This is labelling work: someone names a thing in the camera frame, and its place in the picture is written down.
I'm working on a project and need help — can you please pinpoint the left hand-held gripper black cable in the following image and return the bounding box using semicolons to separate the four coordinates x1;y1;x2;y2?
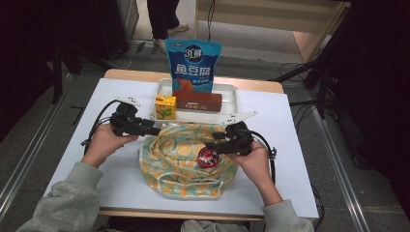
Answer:
81;100;119;156

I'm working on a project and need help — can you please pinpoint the blue snack pouch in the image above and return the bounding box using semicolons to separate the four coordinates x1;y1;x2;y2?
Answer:
164;38;223;95

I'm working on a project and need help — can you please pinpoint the black stand leg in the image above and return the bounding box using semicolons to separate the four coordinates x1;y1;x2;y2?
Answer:
51;42;64;104

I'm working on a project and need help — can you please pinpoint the white plastic tray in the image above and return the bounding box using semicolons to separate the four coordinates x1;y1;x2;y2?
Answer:
149;77;240;128

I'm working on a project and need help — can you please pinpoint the person's grey clothing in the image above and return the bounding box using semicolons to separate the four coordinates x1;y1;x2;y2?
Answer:
180;218;249;232

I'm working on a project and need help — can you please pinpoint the person's left hand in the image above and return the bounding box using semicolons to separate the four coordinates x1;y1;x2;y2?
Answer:
80;124;139;169

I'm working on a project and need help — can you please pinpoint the lemon print fabric bag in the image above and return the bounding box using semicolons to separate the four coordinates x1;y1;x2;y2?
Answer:
138;123;240;201

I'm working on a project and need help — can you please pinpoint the light wooden furniture frame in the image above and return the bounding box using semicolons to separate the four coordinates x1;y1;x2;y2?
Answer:
192;0;352;64

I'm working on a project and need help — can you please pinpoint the black hanging cable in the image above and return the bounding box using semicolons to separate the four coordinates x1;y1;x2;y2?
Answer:
205;0;217;43

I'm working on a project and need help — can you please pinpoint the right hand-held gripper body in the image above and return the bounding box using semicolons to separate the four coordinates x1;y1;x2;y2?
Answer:
221;110;259;158

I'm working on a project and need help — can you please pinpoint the right hand-held gripper black cable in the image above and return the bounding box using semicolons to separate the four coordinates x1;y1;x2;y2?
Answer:
250;130;325;223

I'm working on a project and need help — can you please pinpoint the hand-held gripper black cable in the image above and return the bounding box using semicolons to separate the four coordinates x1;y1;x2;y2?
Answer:
81;100;119;156
250;130;325;223

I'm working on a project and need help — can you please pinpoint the metal floor rail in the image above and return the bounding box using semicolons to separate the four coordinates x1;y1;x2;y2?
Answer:
304;91;371;232
0;73;73;221

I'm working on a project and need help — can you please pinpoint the red round can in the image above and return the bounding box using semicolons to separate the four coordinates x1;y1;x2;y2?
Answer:
196;147;220;169

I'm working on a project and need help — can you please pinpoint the black tripod stand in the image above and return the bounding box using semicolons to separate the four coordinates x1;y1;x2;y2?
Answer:
270;3;356;120

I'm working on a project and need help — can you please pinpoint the person's right hand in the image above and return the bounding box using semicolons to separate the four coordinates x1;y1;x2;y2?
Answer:
226;141;276;191

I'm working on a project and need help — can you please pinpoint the yellow drink carton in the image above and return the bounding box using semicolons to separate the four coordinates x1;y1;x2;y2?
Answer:
154;94;178;121

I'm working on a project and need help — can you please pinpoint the brown rectangular box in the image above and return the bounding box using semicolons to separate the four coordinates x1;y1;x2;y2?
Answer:
172;90;223;113

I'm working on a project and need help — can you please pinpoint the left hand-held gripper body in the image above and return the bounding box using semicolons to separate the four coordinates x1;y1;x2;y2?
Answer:
109;96;143;137

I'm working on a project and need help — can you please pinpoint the dark cabinet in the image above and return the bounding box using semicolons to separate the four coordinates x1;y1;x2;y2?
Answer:
95;0;140;61

